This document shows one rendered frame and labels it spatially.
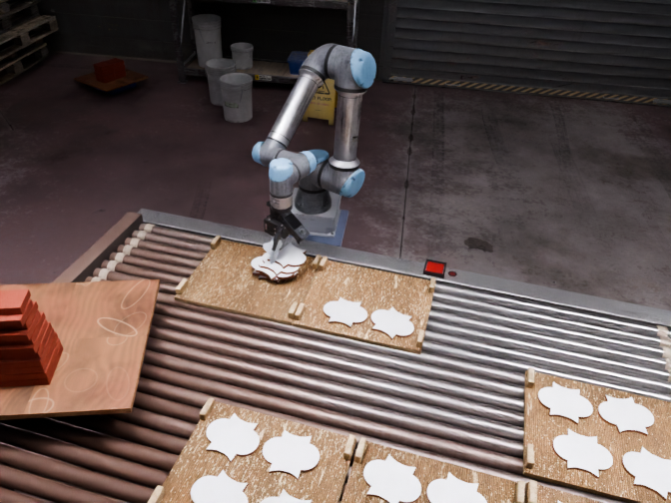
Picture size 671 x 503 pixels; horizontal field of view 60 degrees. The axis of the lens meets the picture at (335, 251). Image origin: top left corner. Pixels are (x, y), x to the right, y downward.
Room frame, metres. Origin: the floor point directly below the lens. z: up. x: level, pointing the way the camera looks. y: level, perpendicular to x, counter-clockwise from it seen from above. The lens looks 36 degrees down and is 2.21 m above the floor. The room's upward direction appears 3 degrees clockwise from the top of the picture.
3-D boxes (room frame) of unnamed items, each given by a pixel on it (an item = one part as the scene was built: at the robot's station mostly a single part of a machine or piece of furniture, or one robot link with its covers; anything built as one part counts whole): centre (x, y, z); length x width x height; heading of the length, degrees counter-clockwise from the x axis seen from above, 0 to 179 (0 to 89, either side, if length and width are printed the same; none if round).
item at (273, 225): (1.62, 0.19, 1.13); 0.09 x 0.08 x 0.12; 55
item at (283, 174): (1.62, 0.18, 1.29); 0.09 x 0.08 x 0.11; 148
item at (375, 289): (1.45, -0.12, 0.93); 0.41 x 0.35 x 0.02; 76
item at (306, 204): (2.00, 0.10, 1.01); 0.15 x 0.15 x 0.10
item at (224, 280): (1.55, 0.29, 0.93); 0.41 x 0.35 x 0.02; 76
